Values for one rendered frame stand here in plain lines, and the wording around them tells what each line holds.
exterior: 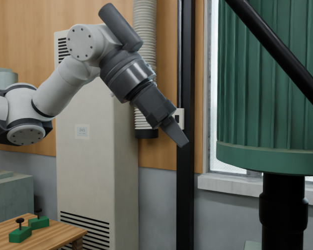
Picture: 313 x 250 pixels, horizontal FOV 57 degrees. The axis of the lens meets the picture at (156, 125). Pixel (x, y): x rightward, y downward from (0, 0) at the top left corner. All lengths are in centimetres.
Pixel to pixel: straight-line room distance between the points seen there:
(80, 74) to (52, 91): 7
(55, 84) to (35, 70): 216
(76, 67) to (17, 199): 209
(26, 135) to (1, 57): 255
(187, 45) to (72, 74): 128
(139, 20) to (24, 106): 132
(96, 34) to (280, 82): 33
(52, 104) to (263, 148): 47
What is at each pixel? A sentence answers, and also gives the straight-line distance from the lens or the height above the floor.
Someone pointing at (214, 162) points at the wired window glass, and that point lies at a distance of 191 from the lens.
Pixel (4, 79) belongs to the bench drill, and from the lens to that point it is 239.
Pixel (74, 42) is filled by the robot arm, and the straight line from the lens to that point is 56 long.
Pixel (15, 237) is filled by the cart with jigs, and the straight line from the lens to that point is 188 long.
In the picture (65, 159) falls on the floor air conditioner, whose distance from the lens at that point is 212.
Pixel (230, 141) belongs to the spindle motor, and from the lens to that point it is 36.
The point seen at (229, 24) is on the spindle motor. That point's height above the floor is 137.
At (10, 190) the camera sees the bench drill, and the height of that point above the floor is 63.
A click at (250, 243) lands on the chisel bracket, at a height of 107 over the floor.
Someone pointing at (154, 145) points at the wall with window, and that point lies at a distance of 198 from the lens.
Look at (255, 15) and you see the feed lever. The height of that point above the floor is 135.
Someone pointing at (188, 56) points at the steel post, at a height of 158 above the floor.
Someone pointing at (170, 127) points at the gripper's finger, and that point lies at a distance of 55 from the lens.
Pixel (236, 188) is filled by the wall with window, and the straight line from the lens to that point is 176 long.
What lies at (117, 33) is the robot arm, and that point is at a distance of 56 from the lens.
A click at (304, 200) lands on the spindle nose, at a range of 42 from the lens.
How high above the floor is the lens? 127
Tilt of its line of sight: 3 degrees down
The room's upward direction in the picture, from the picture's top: straight up
